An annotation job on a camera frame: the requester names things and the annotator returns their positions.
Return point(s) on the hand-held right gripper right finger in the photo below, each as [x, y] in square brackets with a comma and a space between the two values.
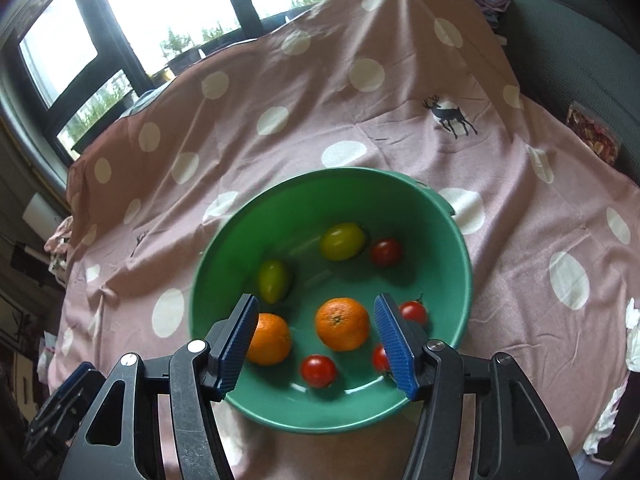
[395, 347]

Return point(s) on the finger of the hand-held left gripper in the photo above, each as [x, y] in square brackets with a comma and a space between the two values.
[50, 425]
[72, 382]

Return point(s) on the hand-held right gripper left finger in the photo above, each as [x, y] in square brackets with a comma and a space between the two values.
[239, 347]

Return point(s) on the red cherry tomato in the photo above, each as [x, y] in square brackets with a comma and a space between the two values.
[380, 357]
[318, 371]
[416, 311]
[386, 251]

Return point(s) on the orange mandarin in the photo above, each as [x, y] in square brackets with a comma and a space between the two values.
[271, 342]
[342, 330]

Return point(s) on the elongated green fruit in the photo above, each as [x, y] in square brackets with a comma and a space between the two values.
[274, 280]

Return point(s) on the round green fruit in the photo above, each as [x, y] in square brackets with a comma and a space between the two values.
[342, 241]

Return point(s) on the green plastic bowl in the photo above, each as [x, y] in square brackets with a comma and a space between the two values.
[300, 215]

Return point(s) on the pile of pale clothes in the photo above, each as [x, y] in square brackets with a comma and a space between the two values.
[60, 249]

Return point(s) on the white cylindrical appliance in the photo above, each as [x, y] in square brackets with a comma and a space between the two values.
[42, 212]

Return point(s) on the crumpled white tissue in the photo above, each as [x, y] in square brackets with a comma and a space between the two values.
[632, 327]
[607, 420]

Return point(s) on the pink polka-dot blanket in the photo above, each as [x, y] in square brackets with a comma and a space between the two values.
[350, 125]

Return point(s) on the dark plant pot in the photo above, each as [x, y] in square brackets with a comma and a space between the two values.
[182, 61]

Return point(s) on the clear packet of snacks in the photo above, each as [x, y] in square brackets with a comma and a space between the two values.
[595, 132]

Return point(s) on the black-framed window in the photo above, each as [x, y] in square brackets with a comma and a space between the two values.
[150, 0]

